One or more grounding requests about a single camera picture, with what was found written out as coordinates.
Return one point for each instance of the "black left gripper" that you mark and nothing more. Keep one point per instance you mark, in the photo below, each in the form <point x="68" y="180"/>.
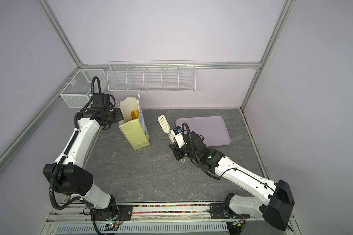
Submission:
<point x="119" y="116"/>

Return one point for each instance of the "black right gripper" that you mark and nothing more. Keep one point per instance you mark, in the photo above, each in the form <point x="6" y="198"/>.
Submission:
<point x="178" y="152"/>

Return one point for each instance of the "floral paper gift bag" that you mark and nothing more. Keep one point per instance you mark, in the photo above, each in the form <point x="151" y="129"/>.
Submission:
<point x="135" y="131"/>

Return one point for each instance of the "yellow fake bread roll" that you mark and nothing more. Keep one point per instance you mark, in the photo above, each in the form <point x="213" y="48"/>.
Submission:
<point x="135" y="114"/>

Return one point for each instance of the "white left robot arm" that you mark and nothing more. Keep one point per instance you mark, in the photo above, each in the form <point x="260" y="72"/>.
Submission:
<point x="68" y="180"/>

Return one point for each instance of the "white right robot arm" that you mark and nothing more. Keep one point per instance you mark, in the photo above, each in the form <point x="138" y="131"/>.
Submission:
<point x="274" y="201"/>

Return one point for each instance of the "lavender plastic tray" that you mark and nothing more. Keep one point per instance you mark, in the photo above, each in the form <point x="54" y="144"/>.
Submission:
<point x="213" y="129"/>

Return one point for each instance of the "white mesh wall box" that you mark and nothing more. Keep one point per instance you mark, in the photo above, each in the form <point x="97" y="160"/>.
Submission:
<point x="78" y="91"/>

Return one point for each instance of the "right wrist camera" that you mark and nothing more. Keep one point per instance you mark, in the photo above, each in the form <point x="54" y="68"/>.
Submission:
<point x="178" y="136"/>

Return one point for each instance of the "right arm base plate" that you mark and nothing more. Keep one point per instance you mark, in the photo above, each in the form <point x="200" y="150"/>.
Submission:
<point x="220" y="211"/>

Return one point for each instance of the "long white wire basket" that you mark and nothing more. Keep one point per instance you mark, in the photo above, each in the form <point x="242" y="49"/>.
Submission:
<point x="152" y="76"/>

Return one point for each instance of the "aluminium mounting rail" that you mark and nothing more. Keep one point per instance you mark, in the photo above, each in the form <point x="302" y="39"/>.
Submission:
<point x="162" y="218"/>

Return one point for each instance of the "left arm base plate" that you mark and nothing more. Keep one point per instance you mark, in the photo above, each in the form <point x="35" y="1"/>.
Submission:
<point x="123" y="213"/>

